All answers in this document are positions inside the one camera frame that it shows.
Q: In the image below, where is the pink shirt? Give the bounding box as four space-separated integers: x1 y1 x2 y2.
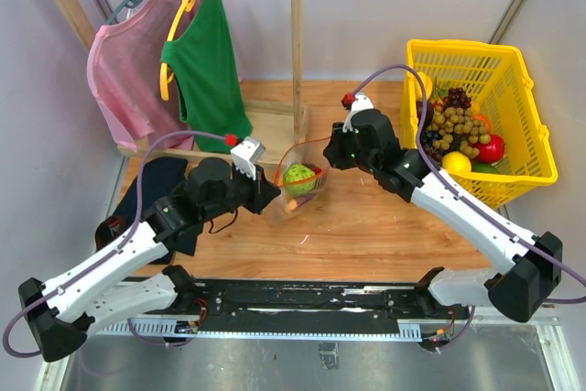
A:
87 0 189 151

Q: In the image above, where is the brown longan bunch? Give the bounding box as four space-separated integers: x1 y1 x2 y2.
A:
422 107 492 159

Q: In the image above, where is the yellow bell pepper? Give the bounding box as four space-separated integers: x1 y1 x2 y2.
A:
414 71 433 101

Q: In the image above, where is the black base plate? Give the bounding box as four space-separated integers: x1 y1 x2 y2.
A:
142 277 472 336

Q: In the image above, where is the yellow hanger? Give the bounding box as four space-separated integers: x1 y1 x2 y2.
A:
159 0 201 102

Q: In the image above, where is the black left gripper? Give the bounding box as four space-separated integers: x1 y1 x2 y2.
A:
202 161 282 223

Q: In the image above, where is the green tank top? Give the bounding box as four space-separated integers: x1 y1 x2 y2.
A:
161 0 253 138

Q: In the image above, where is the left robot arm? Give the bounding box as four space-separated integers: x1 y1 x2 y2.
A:
18 157 280 363

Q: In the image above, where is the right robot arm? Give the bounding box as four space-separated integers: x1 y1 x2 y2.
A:
323 109 563 322

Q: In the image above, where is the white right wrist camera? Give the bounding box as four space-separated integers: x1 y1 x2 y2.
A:
342 92 374 133

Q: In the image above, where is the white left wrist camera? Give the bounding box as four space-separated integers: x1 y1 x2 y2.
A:
224 135 266 180

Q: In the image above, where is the dark navy cloth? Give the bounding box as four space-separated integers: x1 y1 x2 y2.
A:
94 157 197 265

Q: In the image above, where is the dark grape bunch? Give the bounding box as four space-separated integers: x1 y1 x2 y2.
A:
444 88 472 110

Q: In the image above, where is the wooden clothes rack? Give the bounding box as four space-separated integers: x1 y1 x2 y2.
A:
54 0 309 167

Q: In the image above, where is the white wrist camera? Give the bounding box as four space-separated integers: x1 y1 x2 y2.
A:
224 135 266 180
342 92 374 133

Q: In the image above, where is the yellow plastic basket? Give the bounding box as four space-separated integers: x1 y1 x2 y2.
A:
406 39 558 209

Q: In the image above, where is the red apple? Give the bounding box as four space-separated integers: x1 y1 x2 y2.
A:
476 135 505 163

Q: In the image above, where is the clear zip top bag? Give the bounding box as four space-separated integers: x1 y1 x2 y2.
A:
266 136 331 224

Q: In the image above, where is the aluminium rail frame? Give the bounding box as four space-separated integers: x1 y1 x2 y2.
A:
34 271 582 391

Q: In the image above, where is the yellow lemon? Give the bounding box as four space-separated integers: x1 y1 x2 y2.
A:
441 151 472 174

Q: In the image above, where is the green custard apple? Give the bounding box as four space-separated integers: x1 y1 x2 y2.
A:
283 164 316 197

